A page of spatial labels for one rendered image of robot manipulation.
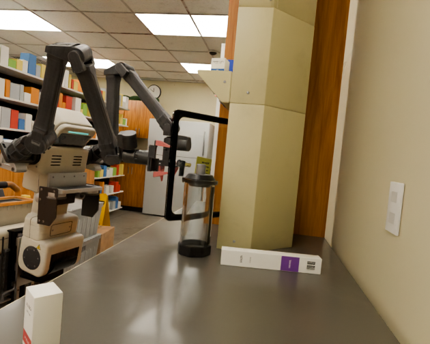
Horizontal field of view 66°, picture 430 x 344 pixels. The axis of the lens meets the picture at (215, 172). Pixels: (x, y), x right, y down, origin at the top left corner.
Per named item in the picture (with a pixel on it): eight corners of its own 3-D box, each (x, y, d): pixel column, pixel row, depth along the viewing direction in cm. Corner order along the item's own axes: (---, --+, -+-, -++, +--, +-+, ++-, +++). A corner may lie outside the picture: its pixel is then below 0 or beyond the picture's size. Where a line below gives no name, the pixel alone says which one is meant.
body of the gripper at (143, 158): (153, 145, 126) (134, 142, 127) (151, 171, 127) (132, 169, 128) (158, 145, 133) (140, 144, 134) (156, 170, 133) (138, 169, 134)
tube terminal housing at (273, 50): (288, 235, 136) (308, 44, 132) (295, 259, 104) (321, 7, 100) (228, 228, 140) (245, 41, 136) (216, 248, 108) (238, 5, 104)
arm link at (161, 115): (125, 74, 170) (112, 68, 159) (133, 65, 168) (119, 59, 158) (175, 136, 161) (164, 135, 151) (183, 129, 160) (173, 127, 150)
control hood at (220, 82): (238, 115, 138) (240, 91, 137) (229, 102, 106) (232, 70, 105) (211, 113, 139) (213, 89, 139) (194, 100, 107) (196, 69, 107)
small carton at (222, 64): (228, 79, 117) (229, 62, 117) (224, 76, 113) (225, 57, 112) (214, 79, 119) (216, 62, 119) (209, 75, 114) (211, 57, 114)
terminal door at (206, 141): (226, 216, 138) (235, 120, 136) (164, 221, 118) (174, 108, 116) (225, 216, 139) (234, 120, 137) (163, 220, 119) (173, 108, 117)
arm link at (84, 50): (56, 30, 114) (43, 33, 106) (95, 48, 117) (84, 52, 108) (35, 139, 135) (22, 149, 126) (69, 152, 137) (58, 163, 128)
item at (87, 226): (102, 233, 343) (105, 201, 342) (68, 248, 284) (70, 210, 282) (65, 228, 350) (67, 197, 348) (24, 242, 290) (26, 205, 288)
